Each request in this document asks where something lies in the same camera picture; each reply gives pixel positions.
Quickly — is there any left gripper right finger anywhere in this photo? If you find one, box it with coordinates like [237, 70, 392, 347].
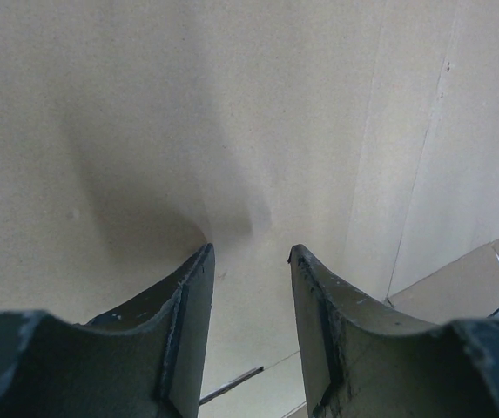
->
[288, 244, 499, 417]

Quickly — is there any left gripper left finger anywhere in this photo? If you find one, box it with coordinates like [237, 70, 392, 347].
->
[0, 244, 214, 417]

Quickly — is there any brown cardboard box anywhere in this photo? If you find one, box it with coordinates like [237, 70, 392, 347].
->
[0, 1, 499, 417]

